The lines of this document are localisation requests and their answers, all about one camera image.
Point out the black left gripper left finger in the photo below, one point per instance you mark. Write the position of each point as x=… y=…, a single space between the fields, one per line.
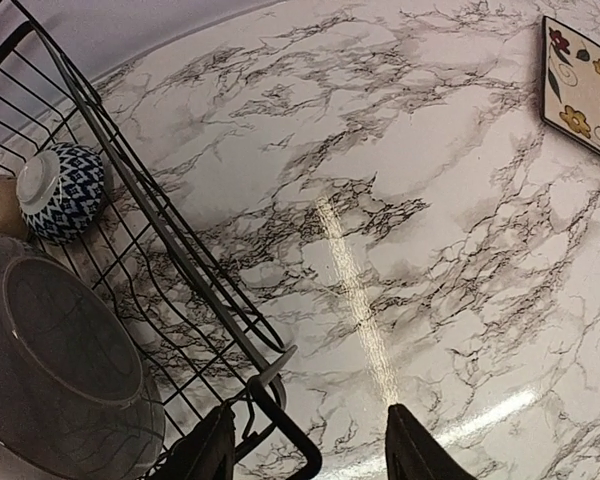
x=208 y=452

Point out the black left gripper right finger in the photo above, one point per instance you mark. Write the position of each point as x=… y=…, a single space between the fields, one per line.
x=411 y=452

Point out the grey patterned round plate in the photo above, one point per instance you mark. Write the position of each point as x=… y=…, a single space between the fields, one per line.
x=77 y=401

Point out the square floral plate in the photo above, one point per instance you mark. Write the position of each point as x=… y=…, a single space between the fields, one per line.
x=570 y=92

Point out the blue white patterned bowl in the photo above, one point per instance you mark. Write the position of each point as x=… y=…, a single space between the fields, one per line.
x=60 y=191

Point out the beige ceramic bowl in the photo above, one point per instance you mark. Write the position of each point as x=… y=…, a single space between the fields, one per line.
x=11 y=221

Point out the black wire dish rack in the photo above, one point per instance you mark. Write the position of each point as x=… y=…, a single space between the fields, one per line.
x=203 y=339

